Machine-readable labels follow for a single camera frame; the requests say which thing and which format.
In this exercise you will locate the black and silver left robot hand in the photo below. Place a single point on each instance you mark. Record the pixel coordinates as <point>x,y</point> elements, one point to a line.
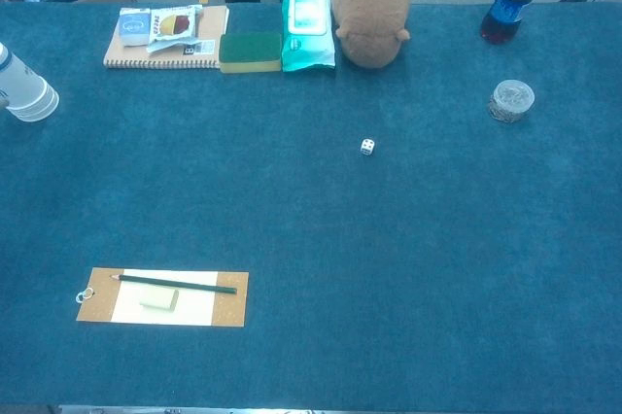
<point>3,103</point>

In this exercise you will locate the white die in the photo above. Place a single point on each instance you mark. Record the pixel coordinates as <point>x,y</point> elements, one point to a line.
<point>367,147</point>

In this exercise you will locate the small white tissue pack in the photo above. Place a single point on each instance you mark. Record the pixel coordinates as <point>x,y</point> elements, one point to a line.
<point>134,26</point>

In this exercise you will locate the white snack packet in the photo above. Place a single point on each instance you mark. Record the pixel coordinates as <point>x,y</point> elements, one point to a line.
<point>175,25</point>

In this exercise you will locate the tan spiral notebook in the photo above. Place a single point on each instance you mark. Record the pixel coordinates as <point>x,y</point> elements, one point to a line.
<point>214,25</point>

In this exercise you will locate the beige eraser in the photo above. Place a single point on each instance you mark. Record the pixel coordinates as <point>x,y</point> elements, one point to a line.
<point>159,299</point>

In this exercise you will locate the green and yellow sponge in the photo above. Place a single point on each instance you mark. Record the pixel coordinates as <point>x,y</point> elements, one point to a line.
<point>250,49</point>

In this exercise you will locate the dark green pencil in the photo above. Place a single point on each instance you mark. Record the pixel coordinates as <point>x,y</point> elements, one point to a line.
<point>184,285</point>

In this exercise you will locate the cream paper sheet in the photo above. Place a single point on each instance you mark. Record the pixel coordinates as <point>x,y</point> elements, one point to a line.
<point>194,307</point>

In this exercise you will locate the cork clipboard with paper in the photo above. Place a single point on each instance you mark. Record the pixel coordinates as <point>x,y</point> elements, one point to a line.
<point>231,302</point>

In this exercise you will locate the teal wet wipes pack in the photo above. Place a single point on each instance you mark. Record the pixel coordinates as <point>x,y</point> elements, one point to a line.
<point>307,35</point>

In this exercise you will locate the blue tablecloth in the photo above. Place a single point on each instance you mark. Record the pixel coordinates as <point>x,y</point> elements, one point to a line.
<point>311,219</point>

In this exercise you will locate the brown plush toy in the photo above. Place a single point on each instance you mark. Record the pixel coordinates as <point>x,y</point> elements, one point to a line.
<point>371,10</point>

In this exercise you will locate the clear jar of clips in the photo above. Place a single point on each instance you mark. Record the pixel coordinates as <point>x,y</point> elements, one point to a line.
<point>511,100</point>

